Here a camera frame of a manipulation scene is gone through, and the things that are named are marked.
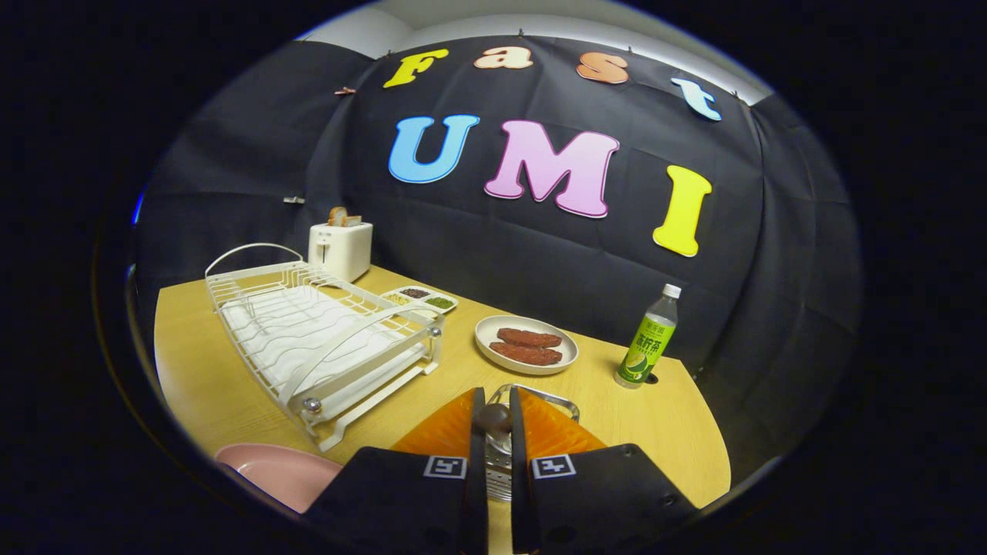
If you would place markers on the pink plate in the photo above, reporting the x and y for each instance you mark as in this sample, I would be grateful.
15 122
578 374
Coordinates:
285 474

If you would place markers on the pile of green beans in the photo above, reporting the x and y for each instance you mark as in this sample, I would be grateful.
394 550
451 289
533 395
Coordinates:
440 303

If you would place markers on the white divided snack tray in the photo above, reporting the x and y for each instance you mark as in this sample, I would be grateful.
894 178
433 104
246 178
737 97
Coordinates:
421 303

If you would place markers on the green tea bottle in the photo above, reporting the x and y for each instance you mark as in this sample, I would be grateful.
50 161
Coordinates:
648 347

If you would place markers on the brown meat patty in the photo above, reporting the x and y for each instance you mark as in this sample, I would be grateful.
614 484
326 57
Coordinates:
529 338
526 354

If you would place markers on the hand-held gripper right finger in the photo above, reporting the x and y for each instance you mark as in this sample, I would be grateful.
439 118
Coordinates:
520 501

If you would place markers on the pile of dark beans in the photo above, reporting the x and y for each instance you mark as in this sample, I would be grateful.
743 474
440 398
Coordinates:
416 293

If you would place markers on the metal spoon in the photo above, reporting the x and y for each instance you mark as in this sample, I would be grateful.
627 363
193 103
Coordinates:
493 418

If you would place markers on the white toaster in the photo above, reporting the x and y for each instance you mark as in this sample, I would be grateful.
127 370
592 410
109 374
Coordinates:
343 250

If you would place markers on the pile of yellow beans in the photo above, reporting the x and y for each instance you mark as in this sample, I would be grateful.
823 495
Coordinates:
395 299

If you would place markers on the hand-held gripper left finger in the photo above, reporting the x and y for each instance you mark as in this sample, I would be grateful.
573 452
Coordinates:
476 501

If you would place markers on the beige plate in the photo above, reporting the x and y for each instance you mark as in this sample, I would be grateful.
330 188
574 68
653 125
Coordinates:
486 344

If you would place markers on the black backdrop cloth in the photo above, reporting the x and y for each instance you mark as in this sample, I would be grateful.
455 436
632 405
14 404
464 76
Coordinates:
540 262

